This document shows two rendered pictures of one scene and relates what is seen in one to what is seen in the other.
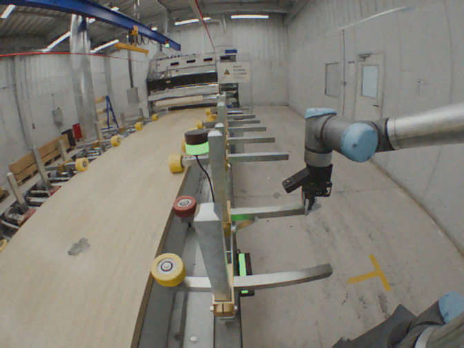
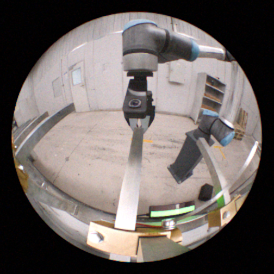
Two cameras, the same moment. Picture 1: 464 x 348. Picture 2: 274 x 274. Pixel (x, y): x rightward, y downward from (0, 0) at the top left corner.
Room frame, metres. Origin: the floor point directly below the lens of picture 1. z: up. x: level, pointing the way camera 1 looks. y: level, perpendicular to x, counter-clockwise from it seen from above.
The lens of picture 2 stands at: (0.47, -0.02, 1.00)
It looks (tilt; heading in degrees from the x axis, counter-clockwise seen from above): 39 degrees down; 276
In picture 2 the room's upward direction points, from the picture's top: straight up
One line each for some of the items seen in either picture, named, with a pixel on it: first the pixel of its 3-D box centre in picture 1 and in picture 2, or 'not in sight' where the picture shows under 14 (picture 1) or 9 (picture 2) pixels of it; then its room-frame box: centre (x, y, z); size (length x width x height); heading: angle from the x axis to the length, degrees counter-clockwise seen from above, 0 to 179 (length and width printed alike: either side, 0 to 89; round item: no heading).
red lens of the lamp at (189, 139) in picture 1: (196, 136); not in sight; (0.44, 0.08, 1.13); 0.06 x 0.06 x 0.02
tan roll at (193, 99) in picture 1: (191, 99); not in sight; (3.05, 0.59, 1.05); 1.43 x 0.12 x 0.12; 90
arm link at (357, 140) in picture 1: (351, 137); (176, 46); (0.37, -0.30, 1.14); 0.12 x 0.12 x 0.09; 13
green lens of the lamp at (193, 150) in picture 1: (197, 146); not in sight; (0.44, 0.08, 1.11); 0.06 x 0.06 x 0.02
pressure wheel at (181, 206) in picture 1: (187, 214); not in sight; (0.48, 0.16, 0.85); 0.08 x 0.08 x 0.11
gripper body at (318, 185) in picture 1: (316, 179); (139, 92); (0.48, -0.28, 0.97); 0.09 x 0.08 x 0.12; 90
